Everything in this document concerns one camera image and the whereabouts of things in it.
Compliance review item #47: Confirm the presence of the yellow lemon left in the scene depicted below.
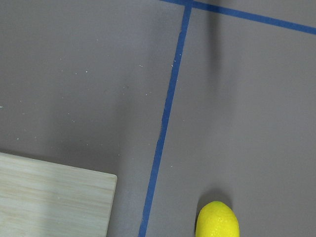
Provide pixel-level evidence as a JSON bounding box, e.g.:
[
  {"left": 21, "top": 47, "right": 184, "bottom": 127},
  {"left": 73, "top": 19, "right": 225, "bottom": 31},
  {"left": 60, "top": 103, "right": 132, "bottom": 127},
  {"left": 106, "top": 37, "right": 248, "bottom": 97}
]
[{"left": 195, "top": 201, "right": 240, "bottom": 237}]

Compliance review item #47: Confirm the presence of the wooden cutting board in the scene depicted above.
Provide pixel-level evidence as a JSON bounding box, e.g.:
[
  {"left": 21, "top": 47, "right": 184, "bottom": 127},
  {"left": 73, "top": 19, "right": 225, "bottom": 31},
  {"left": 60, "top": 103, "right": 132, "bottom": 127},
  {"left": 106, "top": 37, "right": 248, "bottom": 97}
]
[{"left": 0, "top": 153, "right": 117, "bottom": 237}]

